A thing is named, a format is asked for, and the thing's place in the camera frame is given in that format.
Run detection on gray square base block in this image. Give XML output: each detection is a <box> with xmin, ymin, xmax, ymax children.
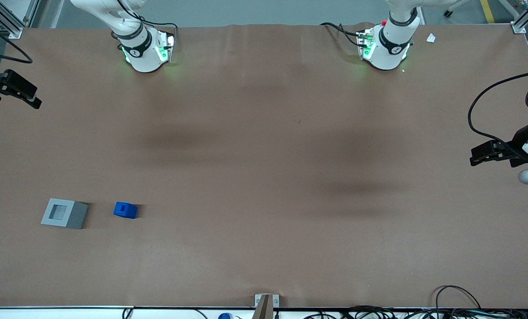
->
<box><xmin>40</xmin><ymin>198</ymin><xmax>89</xmax><ymax>230</ymax></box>

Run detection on chair leg with caster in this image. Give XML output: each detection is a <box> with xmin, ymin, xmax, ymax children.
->
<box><xmin>443</xmin><ymin>0</ymin><xmax>473</xmax><ymax>18</ymax></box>

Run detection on long black wrist cable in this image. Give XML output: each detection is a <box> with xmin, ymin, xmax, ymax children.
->
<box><xmin>468</xmin><ymin>70</ymin><xmax>528</xmax><ymax>153</ymax></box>

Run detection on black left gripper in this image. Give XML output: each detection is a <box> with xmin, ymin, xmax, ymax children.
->
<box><xmin>469</xmin><ymin>121</ymin><xmax>528</xmax><ymax>168</ymax></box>

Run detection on black left base cable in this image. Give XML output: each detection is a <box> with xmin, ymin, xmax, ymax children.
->
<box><xmin>320</xmin><ymin>22</ymin><xmax>364</xmax><ymax>47</ymax></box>

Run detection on black right base cable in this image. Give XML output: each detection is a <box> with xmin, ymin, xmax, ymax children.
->
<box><xmin>111</xmin><ymin>0</ymin><xmax>179</xmax><ymax>41</ymax></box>

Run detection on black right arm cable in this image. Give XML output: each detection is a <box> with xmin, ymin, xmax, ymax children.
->
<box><xmin>0</xmin><ymin>18</ymin><xmax>33</xmax><ymax>64</ymax></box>

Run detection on black cable tangle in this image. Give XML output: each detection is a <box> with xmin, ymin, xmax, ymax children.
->
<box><xmin>303</xmin><ymin>305</ymin><xmax>528</xmax><ymax>319</ymax></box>

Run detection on metal bracket with brown post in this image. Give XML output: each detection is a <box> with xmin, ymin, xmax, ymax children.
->
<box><xmin>252</xmin><ymin>293</ymin><xmax>280</xmax><ymax>319</ymax></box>

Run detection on brown table mat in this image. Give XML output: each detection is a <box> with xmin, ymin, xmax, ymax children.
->
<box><xmin>0</xmin><ymin>22</ymin><xmax>528</xmax><ymax>309</ymax></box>

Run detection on black base cable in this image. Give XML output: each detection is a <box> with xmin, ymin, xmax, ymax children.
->
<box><xmin>111</xmin><ymin>0</ymin><xmax>179</xmax><ymax>41</ymax></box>
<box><xmin>320</xmin><ymin>22</ymin><xmax>364</xmax><ymax>47</ymax></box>

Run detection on blue plastic part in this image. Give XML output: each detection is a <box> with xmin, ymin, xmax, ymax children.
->
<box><xmin>113</xmin><ymin>202</ymin><xmax>138</xmax><ymax>219</ymax></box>

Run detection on black looped floor cable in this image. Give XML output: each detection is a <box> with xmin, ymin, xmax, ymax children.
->
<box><xmin>435</xmin><ymin>285</ymin><xmax>482</xmax><ymax>311</ymax></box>

